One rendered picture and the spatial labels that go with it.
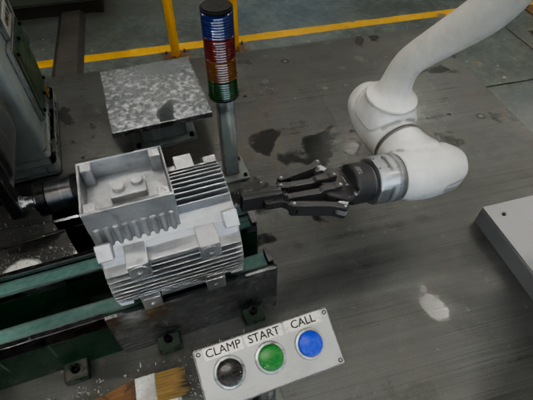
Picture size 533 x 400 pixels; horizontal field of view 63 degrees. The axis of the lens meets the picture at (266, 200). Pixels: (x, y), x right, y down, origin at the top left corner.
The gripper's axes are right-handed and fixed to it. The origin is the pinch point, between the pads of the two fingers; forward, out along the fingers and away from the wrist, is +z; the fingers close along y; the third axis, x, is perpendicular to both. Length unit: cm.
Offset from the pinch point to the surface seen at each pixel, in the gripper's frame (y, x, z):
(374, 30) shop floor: -212, 79, -174
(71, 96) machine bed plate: -76, 27, 30
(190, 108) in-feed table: -42.7, 11.1, 1.9
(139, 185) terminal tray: 0.2, -7.6, 19.2
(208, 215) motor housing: 4.7, -3.9, 10.3
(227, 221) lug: 7.0, -4.7, 8.2
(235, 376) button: 27.7, -2.6, 13.2
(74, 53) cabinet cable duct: -246, 104, 33
